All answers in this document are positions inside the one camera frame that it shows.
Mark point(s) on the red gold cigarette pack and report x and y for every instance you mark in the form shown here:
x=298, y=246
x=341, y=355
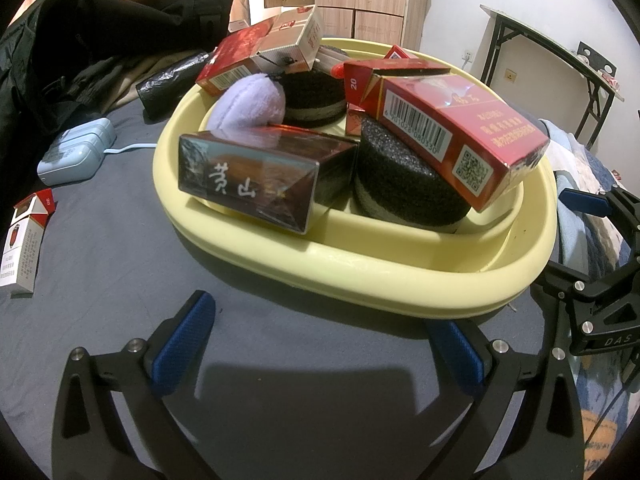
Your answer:
x=286, y=43

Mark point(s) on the light blue case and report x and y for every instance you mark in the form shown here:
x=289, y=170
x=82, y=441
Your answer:
x=77, y=153

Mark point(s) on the yellow plastic basin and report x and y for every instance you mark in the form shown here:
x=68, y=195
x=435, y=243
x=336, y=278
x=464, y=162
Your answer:
x=492, y=258

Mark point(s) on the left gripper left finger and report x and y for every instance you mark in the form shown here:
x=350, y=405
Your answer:
x=110, y=419

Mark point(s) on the dark brown cigarette pack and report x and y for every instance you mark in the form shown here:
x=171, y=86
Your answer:
x=282, y=175

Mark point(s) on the black folding table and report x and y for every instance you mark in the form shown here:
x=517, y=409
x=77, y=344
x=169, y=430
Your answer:
x=601, y=93

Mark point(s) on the white red cigarette pack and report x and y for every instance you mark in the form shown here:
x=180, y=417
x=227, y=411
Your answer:
x=22, y=246

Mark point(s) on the black sponge puff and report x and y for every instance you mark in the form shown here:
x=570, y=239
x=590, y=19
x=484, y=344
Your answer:
x=312, y=99
x=392, y=183

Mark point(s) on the picture box on table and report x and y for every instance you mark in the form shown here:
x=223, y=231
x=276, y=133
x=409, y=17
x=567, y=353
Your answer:
x=595, y=59

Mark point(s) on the black jacket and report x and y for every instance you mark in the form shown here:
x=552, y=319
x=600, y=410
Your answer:
x=60, y=60

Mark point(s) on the grey bed sheet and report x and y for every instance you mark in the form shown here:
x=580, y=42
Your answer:
x=291, y=385

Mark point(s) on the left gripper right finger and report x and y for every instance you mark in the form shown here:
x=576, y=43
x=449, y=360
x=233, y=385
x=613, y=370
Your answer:
x=545, y=440

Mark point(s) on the lavender powder puff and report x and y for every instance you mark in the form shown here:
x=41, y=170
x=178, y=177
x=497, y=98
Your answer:
x=253, y=101

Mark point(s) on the blue white patchwork rug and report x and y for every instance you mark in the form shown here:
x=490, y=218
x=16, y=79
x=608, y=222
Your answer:
x=591, y=245

